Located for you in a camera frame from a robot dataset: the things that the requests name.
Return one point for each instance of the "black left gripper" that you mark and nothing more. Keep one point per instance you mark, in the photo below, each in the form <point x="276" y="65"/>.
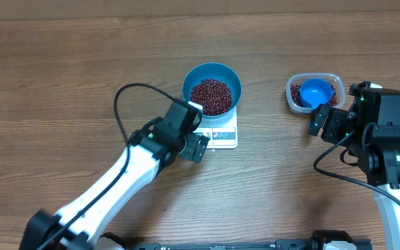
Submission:
<point x="192" y="151"/>

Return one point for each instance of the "red adzuki beans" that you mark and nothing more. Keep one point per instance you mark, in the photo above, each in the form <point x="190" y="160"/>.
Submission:
<point x="216" y="97"/>

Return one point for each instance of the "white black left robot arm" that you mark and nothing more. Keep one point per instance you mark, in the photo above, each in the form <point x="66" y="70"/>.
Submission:
<point x="79" y="224"/>

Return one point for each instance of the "clear plastic container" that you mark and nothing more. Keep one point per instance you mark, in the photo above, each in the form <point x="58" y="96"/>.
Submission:
<point x="296" y="81"/>

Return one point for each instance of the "white digital kitchen scale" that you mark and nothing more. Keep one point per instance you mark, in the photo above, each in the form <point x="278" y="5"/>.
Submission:
<point x="221" y="130"/>

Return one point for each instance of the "teal metal bowl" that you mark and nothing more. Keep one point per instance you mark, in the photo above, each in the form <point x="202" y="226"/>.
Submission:
<point x="216" y="71"/>

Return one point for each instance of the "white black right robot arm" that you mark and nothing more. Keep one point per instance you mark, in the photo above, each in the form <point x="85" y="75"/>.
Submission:
<point x="370" y="132"/>

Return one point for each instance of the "blue plastic measuring scoop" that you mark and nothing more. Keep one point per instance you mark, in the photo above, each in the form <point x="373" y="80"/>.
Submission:
<point x="315" y="91"/>

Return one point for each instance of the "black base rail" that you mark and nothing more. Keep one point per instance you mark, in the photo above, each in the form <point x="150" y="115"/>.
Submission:
<point x="320" y="240"/>

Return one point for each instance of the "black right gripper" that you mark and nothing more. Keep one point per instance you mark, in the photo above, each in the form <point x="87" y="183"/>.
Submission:
<point x="335" y="118"/>

